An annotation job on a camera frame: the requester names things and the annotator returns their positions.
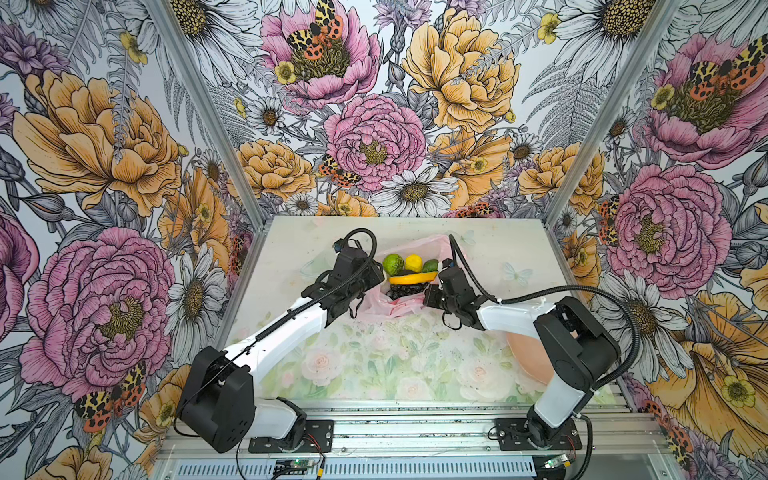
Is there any pink printed plastic bag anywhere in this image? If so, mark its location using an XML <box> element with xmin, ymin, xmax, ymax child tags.
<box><xmin>354</xmin><ymin>235</ymin><xmax>451</xmax><ymax>322</ymax></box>

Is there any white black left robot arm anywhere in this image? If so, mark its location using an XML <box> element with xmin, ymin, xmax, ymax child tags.
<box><xmin>176</xmin><ymin>240</ymin><xmax>384</xmax><ymax>453</ymax></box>

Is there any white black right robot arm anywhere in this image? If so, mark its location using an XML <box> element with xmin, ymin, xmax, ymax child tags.
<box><xmin>424</xmin><ymin>266</ymin><xmax>621</xmax><ymax>450</ymax></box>

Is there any dark green fake avocado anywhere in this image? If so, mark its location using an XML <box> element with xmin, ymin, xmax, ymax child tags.
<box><xmin>421</xmin><ymin>259</ymin><xmax>440</xmax><ymax>273</ymax></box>

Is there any dark fake grape bunch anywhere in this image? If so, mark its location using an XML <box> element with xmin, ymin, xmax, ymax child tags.
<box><xmin>387</xmin><ymin>283</ymin><xmax>428</xmax><ymax>300</ymax></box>

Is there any yellow fake banana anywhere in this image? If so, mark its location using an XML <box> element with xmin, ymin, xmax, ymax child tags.
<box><xmin>389</xmin><ymin>271</ymin><xmax>438</xmax><ymax>285</ymax></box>

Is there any yellow fake lemon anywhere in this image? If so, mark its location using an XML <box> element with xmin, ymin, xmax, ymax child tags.
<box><xmin>404</xmin><ymin>254</ymin><xmax>424</xmax><ymax>273</ymax></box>

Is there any pink round plate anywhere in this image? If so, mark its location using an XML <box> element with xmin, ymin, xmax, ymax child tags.
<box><xmin>506</xmin><ymin>333</ymin><xmax>554</xmax><ymax>385</ymax></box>

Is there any green circuit board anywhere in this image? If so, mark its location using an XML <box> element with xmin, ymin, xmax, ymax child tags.
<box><xmin>272</xmin><ymin>459</ymin><xmax>324</xmax><ymax>479</ymax></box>

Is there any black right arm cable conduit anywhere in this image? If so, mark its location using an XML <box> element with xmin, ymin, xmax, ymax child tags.
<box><xmin>448</xmin><ymin>233</ymin><xmax>641</xmax><ymax>415</ymax></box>

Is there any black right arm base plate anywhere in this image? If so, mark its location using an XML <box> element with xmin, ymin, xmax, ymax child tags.
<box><xmin>491</xmin><ymin>417</ymin><xmax>583</xmax><ymax>451</ymax></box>

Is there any aluminium front rail frame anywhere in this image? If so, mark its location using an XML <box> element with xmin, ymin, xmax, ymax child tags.
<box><xmin>152</xmin><ymin>402</ymin><xmax>683</xmax><ymax>479</ymax></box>

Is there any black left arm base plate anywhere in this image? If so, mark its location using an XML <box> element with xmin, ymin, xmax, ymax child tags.
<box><xmin>248</xmin><ymin>419</ymin><xmax>335</xmax><ymax>454</ymax></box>

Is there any aluminium left corner post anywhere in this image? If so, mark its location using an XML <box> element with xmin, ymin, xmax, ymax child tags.
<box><xmin>147</xmin><ymin>1</ymin><xmax>266</xmax><ymax>234</ymax></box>

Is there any aluminium corner post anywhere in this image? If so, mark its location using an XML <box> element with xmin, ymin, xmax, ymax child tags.
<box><xmin>543</xmin><ymin>1</ymin><xmax>681</xmax><ymax>230</ymax></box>
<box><xmin>147</xmin><ymin>1</ymin><xmax>266</xmax><ymax>234</ymax></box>

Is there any aluminium right corner post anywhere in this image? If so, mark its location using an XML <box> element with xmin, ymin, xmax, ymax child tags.
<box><xmin>543</xmin><ymin>1</ymin><xmax>681</xmax><ymax>230</ymax></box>

